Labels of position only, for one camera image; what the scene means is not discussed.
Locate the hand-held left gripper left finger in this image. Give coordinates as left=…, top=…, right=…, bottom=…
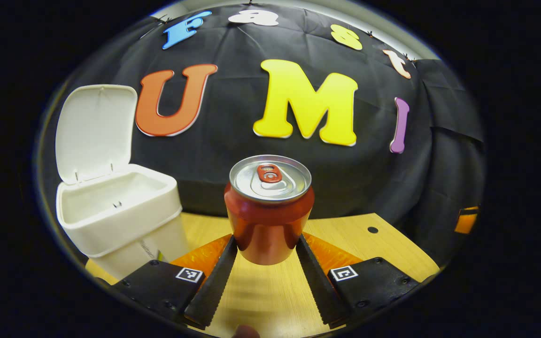
left=110, top=234, right=239, bottom=330

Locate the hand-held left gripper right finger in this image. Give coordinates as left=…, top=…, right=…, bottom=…
left=295, top=232, right=423, bottom=329

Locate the red pop can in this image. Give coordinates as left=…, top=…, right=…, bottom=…
left=224, top=155, right=315, bottom=266

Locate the white desktop garbage bin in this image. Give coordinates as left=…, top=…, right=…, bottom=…
left=55, top=84, right=189, bottom=280

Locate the wooden desktop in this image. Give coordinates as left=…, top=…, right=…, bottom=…
left=85, top=212, right=441, bottom=338

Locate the black backdrop cloth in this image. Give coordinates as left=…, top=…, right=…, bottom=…
left=40, top=2, right=487, bottom=268

